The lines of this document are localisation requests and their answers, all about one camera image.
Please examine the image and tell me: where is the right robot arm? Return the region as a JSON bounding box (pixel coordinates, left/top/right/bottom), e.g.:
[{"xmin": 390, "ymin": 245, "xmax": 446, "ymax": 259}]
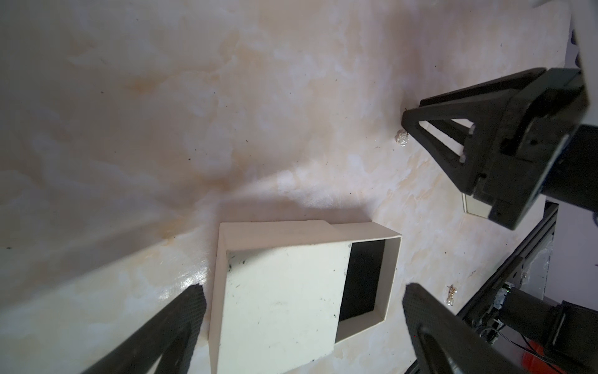
[{"xmin": 401, "ymin": 1, "xmax": 597, "ymax": 229}]

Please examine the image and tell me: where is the small earring near rail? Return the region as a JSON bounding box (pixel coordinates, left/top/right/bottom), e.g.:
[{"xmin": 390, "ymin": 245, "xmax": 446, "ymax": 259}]
[{"xmin": 445, "ymin": 285, "xmax": 458, "ymax": 306}]

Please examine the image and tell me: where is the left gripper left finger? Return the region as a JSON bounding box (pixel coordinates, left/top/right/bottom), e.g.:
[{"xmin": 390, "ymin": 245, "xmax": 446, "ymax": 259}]
[{"xmin": 85, "ymin": 285, "xmax": 206, "ymax": 373}]

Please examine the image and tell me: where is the crystal earring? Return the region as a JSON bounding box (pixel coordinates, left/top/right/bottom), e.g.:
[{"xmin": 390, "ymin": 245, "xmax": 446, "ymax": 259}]
[{"xmin": 395, "ymin": 129, "xmax": 410, "ymax": 147}]

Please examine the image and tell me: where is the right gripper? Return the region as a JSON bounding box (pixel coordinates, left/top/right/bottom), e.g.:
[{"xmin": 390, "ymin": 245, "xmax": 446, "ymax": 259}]
[{"xmin": 401, "ymin": 68, "xmax": 590, "ymax": 230}]

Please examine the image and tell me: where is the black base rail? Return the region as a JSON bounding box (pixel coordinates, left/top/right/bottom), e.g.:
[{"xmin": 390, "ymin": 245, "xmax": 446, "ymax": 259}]
[{"xmin": 407, "ymin": 202, "xmax": 558, "ymax": 373}]

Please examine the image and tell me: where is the cream drawer jewelry box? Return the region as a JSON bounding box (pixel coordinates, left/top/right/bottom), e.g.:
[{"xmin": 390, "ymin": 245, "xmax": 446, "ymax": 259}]
[{"xmin": 209, "ymin": 221, "xmax": 402, "ymax": 373}]

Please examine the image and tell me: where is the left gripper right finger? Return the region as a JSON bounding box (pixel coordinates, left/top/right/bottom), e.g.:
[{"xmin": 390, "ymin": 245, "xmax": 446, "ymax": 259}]
[{"xmin": 403, "ymin": 283, "xmax": 524, "ymax": 373}]

